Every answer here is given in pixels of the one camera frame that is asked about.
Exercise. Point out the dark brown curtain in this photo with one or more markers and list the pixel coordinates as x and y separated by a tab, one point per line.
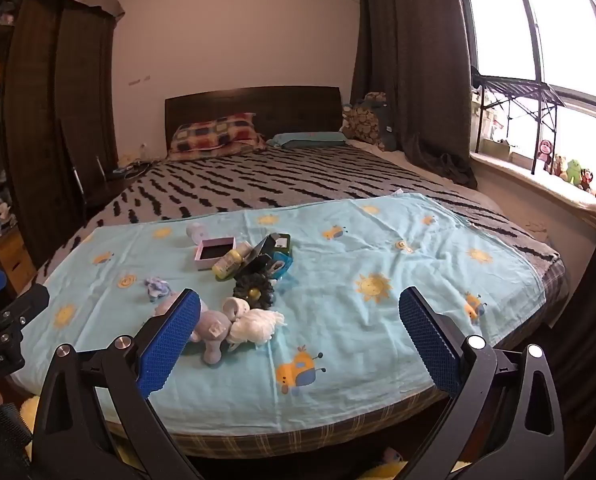
408	60
588	335

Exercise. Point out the white tape roll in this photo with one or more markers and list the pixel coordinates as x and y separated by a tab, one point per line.
197	234

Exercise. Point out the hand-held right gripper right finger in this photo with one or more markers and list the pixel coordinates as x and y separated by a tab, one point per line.
428	342

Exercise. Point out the dark green box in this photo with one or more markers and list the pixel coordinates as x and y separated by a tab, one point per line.
280	244

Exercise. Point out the grey black striped blanket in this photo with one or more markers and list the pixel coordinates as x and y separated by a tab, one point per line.
278	180

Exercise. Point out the red brown monkey plush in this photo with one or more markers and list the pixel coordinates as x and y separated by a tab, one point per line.
586	179

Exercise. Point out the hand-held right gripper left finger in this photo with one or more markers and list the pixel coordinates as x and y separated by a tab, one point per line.
170	342

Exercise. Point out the white plastic tube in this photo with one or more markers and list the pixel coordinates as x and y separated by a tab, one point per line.
235	307

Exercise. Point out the black flat box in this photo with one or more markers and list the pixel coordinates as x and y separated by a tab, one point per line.
253	265

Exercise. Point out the green plush toy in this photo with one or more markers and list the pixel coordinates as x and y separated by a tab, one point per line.
574	171

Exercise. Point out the black metal chair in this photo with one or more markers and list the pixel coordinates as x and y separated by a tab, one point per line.
75	175

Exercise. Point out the brown round-patterned cushion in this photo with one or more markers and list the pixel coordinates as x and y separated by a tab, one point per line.
365	120

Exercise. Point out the plaid mattress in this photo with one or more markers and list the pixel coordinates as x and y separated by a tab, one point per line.
278	437

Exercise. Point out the purple monkey plush toy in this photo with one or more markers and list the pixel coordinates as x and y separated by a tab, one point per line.
545	152

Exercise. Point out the black mesh cloth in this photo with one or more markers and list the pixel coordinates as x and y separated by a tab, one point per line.
0	430

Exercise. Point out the dark wooden headboard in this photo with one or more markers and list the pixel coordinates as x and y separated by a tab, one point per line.
253	105

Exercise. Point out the pale green box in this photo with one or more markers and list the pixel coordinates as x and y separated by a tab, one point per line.
495	149

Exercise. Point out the dark wooden wardrobe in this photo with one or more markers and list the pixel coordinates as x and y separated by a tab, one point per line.
53	110

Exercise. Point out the black flower ornament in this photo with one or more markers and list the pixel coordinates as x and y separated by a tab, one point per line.
253	290

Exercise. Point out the colourful patterned pillow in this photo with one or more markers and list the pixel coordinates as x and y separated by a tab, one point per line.
213	135

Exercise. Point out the large window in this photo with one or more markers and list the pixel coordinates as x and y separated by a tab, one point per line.
503	25

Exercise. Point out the pink box with black inside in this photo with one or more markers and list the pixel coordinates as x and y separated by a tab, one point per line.
215	252

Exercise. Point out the blue carton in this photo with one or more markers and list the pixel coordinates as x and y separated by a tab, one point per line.
280	266

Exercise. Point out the white fluffy pompom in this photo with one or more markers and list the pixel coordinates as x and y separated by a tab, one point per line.
258	325

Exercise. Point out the grey purple plush toy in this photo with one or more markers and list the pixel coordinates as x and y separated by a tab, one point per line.
210	330

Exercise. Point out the small brown plush toy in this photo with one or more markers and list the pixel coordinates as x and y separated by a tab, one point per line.
558	165

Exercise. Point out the small yellow bottle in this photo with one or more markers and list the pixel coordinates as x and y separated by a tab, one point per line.
225	265

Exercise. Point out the light blue printed sheet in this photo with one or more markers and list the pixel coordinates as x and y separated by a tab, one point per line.
353	240

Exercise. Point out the black folding rack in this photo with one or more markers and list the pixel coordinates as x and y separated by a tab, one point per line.
518	87

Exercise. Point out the teal pillow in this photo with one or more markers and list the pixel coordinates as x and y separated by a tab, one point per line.
308	139

